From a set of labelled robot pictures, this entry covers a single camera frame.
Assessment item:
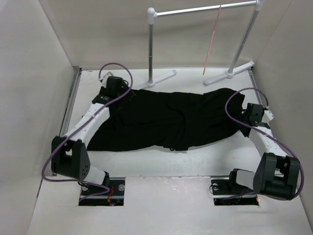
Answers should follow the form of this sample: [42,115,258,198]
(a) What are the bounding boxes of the black trousers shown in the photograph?
[87,88,245,152]

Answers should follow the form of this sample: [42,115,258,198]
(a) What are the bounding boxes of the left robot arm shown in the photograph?
[51,76,130,195]

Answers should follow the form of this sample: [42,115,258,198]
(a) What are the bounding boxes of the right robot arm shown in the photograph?
[226,103,301,200]

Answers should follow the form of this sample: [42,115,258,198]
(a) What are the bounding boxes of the pink clothes hanger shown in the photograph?
[202,4,222,76]

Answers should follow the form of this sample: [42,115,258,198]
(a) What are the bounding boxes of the white clothes rack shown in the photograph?
[144,0,265,87]

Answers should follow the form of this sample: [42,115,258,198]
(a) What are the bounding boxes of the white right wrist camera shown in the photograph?
[262,109,274,123]

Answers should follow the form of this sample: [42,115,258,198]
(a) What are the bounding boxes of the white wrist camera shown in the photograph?
[98,71,113,88]
[262,109,274,123]

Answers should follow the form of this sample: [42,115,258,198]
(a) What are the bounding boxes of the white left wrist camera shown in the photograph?
[98,71,113,88]

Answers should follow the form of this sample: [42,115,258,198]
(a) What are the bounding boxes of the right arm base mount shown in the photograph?
[209,177,259,206]

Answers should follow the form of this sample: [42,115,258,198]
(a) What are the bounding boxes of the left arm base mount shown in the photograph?
[78,178,126,207]

